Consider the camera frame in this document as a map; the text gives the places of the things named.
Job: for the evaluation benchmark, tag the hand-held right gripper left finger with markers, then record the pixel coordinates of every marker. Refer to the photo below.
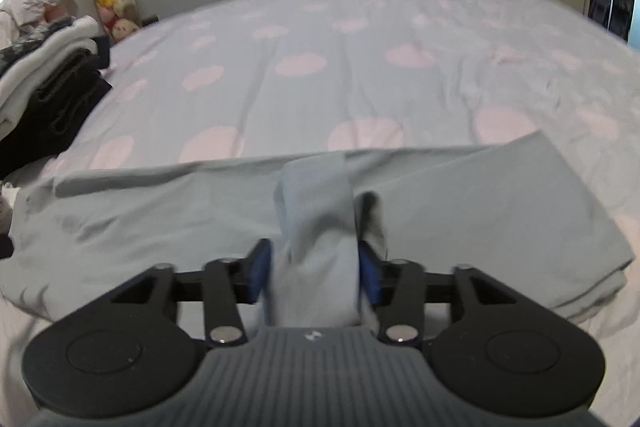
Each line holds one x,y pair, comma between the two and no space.
260,274

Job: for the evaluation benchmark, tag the dark floral garment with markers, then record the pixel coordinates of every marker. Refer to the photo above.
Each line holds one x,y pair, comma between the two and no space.
22,54

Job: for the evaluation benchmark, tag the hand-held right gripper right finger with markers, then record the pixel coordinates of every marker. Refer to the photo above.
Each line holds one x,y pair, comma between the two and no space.
369,276

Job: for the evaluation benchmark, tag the grey bedsheet with pink dots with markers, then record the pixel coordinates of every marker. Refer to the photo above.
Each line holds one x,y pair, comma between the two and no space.
350,57

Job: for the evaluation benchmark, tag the folded white garment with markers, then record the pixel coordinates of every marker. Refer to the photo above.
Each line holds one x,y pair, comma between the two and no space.
75,29
30,82

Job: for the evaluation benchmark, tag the folded black jeans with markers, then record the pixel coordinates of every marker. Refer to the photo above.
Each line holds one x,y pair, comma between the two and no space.
50,117

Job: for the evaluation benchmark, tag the light blue garment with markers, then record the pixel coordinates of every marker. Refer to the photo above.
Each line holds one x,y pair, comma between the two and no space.
150,217

